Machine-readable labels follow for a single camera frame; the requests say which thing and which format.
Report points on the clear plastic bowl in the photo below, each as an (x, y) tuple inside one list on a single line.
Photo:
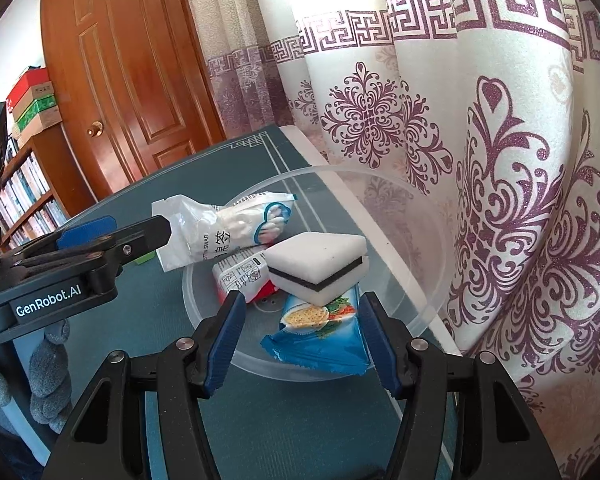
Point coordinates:
[(415, 280)]

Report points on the red and white packet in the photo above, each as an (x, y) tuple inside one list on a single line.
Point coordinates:
[(240, 275)]

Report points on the brass door knob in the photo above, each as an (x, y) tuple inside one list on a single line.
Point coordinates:
[(96, 128)]

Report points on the green box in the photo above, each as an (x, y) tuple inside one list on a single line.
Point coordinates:
[(35, 110)]

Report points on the teal desk mat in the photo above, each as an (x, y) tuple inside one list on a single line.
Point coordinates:
[(290, 425)]

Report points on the brown wooden door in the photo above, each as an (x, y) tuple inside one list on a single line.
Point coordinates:
[(130, 60)]

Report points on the white sponge with black stripe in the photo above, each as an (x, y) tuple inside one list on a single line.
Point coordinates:
[(315, 255)]

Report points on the wooden bookshelf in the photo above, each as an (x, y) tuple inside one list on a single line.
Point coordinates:
[(55, 160)]

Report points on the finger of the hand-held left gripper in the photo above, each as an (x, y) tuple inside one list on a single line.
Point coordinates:
[(145, 235), (87, 230)]

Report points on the cardboard box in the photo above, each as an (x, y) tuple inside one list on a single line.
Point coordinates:
[(40, 127)]

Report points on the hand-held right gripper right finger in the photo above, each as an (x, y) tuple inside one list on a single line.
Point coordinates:
[(380, 345)]

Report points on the row of books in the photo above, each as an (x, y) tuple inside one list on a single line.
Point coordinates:
[(27, 195)]

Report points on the blue cracker packet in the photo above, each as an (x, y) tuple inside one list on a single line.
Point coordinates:
[(310, 345)]

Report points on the white cotton swab bag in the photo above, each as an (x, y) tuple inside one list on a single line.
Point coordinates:
[(230, 225)]

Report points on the person's left hand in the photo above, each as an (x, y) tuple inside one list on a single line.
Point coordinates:
[(50, 380)]

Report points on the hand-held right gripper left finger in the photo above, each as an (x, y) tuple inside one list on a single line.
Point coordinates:
[(227, 340)]

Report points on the white curtain with purple pattern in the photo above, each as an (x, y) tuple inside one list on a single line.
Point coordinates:
[(480, 160)]

